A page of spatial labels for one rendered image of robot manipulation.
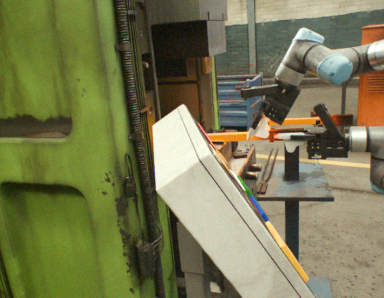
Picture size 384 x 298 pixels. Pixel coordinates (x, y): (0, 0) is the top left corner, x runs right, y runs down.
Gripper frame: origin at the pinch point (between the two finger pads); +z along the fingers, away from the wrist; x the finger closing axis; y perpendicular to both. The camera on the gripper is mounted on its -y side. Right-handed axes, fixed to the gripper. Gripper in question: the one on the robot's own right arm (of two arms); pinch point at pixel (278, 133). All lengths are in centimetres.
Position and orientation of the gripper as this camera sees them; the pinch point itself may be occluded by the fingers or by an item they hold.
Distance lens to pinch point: 117.5
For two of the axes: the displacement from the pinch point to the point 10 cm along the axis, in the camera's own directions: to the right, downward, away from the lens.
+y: 1.0, 9.5, 2.9
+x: 3.1, -3.1, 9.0
